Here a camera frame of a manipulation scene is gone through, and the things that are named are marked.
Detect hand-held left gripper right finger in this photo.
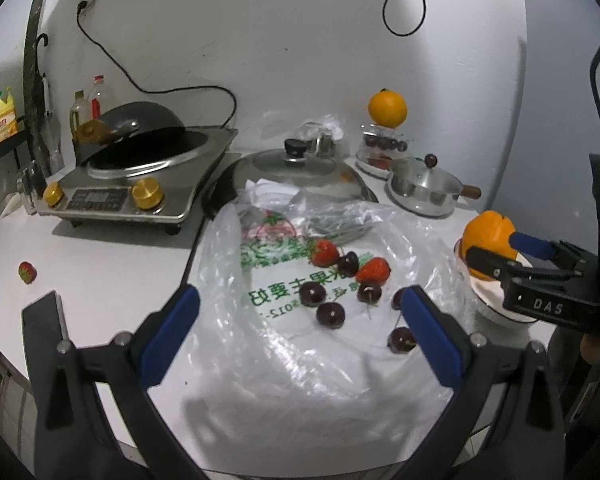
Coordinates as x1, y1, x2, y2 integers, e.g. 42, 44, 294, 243
390, 284, 568, 480

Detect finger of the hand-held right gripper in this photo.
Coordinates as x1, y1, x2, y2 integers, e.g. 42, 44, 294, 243
509, 231, 591, 277
462, 245, 580, 287

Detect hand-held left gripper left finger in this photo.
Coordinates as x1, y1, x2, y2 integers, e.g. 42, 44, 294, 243
21, 282, 216, 480

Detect large orange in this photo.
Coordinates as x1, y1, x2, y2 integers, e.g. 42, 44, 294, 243
460, 210, 519, 281

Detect white plate with dark rim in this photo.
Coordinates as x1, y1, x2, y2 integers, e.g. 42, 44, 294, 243
454, 239, 538, 333

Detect white plastic bag green print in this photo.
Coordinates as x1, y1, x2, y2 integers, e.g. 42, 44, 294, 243
182, 187, 476, 475

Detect person's right hand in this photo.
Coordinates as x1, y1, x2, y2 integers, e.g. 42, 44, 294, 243
580, 332, 600, 368

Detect steel pot lid wooden knob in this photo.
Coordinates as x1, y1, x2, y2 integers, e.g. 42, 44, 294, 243
389, 154, 462, 200

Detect black smartphone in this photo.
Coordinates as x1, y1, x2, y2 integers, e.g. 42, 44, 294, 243
21, 290, 73, 361

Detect large glass pan lid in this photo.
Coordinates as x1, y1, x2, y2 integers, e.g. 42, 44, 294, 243
202, 152, 381, 222

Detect glass container with cherries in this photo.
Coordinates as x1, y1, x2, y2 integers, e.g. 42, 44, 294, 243
355, 124, 415, 180

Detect steel induction cooker gold knobs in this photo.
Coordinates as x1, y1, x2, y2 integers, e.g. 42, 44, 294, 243
32, 127, 239, 235

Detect crumpled clear plastic bag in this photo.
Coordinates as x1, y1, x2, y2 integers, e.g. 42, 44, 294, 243
240, 180, 397, 247

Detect small orange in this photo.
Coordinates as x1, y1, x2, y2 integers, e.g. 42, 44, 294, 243
368, 88, 409, 129

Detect plastic-wrapped steel cups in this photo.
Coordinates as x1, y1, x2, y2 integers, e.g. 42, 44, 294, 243
286, 116, 346, 160

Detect glass lid black knob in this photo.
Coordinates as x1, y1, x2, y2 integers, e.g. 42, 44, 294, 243
230, 139, 367, 204

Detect clear plastic holder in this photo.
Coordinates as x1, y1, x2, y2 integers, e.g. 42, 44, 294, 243
16, 160, 48, 217

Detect hanging clear plastic bag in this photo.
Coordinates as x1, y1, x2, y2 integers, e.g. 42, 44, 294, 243
40, 74, 65, 173

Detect yellow oil bottle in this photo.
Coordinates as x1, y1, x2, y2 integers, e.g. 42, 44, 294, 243
69, 90, 92, 153

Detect red cap bottle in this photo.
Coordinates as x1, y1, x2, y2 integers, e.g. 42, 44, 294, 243
88, 75, 117, 122

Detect black metal rack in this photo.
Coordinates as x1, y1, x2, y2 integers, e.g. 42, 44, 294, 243
0, 117, 33, 176

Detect yellow jug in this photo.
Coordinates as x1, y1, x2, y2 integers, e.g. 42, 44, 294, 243
0, 86, 20, 148

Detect dark curved pipe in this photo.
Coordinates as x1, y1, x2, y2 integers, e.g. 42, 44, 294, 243
21, 0, 61, 166

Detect small steel pot wooden handle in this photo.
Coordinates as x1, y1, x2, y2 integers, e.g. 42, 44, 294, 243
386, 180, 482, 219

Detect black wok wooden handle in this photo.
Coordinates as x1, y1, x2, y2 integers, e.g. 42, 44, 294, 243
74, 101, 188, 150

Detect black cooker power cable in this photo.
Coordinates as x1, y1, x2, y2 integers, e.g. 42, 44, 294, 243
75, 2, 238, 128

